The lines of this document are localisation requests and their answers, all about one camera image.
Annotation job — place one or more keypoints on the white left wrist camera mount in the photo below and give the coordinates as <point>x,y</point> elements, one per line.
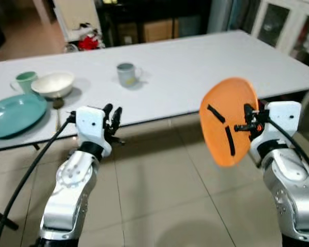
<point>90,126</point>

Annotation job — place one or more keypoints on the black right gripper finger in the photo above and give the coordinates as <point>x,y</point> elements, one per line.
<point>230,141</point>
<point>216,114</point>

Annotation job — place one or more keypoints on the grey mug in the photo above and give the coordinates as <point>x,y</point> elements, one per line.
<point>126,76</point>

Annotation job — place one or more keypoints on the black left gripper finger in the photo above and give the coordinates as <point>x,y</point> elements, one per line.
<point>117,116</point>
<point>107,112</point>

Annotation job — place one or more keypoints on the green cup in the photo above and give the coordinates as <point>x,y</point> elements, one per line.
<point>23,81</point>

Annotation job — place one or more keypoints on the golden spoon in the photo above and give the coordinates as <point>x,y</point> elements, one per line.
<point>58,104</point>

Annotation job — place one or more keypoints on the red cloth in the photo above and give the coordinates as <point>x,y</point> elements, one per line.
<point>88,43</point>

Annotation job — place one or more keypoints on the white glass door cabinet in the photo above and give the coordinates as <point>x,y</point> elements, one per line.
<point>286,28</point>

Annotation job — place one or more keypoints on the black shelf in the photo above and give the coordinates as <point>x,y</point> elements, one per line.
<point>123,13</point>

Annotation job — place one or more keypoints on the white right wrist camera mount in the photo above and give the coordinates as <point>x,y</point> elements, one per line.
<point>284,117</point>

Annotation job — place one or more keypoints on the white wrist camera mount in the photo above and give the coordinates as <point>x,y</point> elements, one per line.
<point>284,117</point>
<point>90,126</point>

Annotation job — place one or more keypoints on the white bowl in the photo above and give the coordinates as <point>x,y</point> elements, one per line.
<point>52,85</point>

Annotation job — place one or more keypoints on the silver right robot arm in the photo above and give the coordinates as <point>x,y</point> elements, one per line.
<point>293,195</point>

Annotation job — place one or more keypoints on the white stand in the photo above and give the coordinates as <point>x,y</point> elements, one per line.
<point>74,15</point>

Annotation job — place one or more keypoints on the orange plate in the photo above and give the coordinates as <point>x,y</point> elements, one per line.
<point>224,98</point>

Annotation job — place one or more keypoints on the teal plate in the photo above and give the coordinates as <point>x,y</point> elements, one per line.
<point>13,114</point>

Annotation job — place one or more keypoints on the black table leg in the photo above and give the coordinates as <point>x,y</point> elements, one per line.
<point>2,218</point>

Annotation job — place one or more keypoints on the brown cardboard box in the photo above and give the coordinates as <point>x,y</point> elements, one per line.
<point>159,31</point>

